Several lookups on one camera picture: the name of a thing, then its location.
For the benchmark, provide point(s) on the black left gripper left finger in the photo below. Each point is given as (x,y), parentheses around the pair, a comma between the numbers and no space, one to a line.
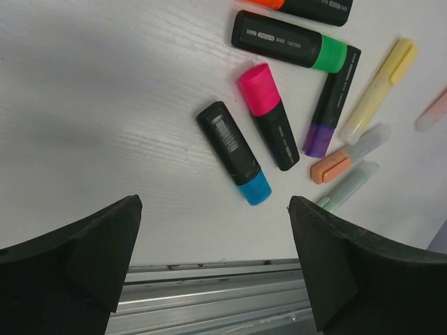
(69,281)

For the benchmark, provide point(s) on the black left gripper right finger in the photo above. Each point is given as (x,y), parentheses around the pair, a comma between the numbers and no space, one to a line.
(359,282)

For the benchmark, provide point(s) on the pastel green highlighter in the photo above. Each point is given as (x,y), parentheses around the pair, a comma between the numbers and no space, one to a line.
(348,186)

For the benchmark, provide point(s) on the black highlighter blue tip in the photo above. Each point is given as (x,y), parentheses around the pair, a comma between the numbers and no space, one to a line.
(228,142)

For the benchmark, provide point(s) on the black highlighter purple tip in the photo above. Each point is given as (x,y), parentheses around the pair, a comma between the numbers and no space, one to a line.
(330,106)

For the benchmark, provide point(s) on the black highlighter pink tip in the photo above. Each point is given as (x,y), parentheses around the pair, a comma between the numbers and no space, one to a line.
(261,94)

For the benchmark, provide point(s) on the pastel pink orange highlighter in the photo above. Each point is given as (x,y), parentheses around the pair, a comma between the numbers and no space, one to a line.
(432,114)

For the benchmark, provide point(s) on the pastel yellow highlighter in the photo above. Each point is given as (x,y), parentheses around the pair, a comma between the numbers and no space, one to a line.
(390,73)

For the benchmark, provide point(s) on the black highlighter green cap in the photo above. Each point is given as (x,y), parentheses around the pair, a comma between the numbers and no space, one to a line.
(287,42)

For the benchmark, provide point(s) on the black highlighter orange cap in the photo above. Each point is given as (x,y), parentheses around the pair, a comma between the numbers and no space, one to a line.
(332,12)

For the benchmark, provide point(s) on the aluminium front rail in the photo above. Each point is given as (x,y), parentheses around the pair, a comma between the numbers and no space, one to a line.
(252,297)

